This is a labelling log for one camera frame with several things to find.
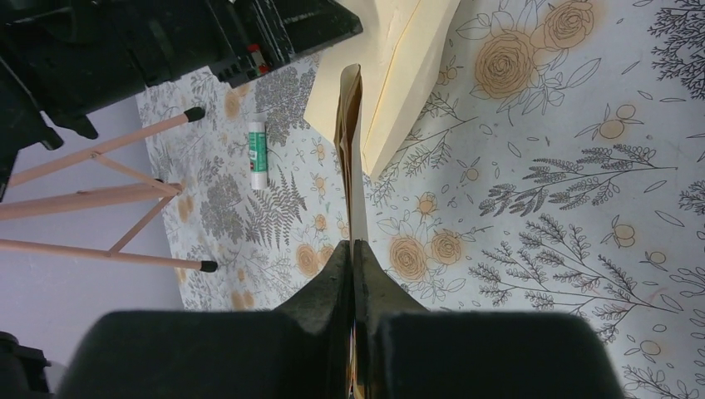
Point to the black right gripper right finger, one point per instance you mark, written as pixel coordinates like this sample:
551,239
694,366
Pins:
406,351

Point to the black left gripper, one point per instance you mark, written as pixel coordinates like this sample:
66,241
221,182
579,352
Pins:
63,60

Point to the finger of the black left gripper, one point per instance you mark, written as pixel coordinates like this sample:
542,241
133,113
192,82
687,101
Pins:
314,25

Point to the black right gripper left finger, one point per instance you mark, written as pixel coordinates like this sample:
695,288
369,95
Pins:
300,349

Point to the cream envelope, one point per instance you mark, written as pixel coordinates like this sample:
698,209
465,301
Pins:
399,53

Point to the white green glue stick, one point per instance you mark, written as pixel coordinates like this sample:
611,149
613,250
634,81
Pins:
258,157

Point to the pink tripod music stand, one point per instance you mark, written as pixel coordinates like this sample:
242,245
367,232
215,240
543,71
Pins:
146,188

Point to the floral patterned table mat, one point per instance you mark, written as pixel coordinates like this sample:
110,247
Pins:
557,165

